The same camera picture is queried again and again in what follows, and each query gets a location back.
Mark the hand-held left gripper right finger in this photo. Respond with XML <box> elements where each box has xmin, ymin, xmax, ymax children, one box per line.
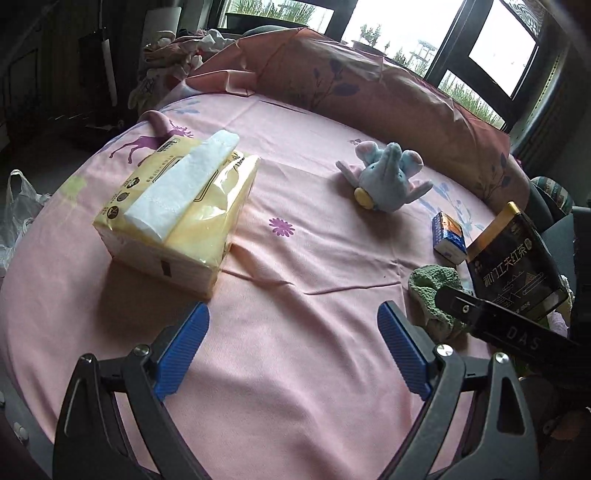
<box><xmin>376</xmin><ymin>300</ymin><xmax>541</xmax><ymax>480</ymax></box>

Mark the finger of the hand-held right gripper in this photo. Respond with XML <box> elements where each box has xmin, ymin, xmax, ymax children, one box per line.
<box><xmin>436</xmin><ymin>284</ymin><xmax>591</xmax><ymax>384</ymax></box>

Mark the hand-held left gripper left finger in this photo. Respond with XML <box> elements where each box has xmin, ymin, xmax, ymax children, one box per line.
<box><xmin>53</xmin><ymin>302</ymin><xmax>211</xmax><ymax>480</ymax></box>

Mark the green knitted cloth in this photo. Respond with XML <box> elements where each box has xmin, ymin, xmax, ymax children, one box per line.
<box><xmin>409</xmin><ymin>264</ymin><xmax>476</xmax><ymax>342</ymax></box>

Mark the dark tea tin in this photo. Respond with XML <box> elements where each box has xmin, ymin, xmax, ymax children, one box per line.
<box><xmin>465</xmin><ymin>200</ymin><xmax>570</xmax><ymax>324</ymax></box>

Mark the grey chair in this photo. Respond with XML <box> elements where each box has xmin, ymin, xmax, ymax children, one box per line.
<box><xmin>526</xmin><ymin>185</ymin><xmax>591</xmax><ymax>296</ymax></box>

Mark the small blue box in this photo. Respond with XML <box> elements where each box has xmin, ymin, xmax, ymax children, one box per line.
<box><xmin>431</xmin><ymin>211</ymin><xmax>468</xmax><ymax>265</ymax></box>

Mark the large yellow tissue pack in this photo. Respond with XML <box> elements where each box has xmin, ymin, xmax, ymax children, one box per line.
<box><xmin>92</xmin><ymin>129</ymin><xmax>262</xmax><ymax>296</ymax></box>

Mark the patterned cushion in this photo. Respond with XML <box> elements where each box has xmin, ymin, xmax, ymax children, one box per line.
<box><xmin>531</xmin><ymin>176</ymin><xmax>573</xmax><ymax>217</ymax></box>

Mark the blue elephant plush toy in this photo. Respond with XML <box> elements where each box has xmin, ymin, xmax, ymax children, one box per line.
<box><xmin>335</xmin><ymin>141</ymin><xmax>435</xmax><ymax>214</ymax></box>

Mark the white plastic bag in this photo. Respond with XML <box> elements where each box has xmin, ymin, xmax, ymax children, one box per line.
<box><xmin>0</xmin><ymin>168</ymin><xmax>51</xmax><ymax>273</ymax></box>

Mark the pink leaf-print pillow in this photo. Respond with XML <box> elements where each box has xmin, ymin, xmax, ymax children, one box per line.
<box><xmin>185</xmin><ymin>27</ymin><xmax>532</xmax><ymax>213</ymax></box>

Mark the pile of clothes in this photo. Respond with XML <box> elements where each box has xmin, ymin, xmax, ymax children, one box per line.
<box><xmin>128</xmin><ymin>28</ymin><xmax>236</xmax><ymax>109</ymax></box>

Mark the black-framed window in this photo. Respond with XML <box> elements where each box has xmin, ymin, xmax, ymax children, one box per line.
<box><xmin>208</xmin><ymin>0</ymin><xmax>568</xmax><ymax>134</ymax></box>

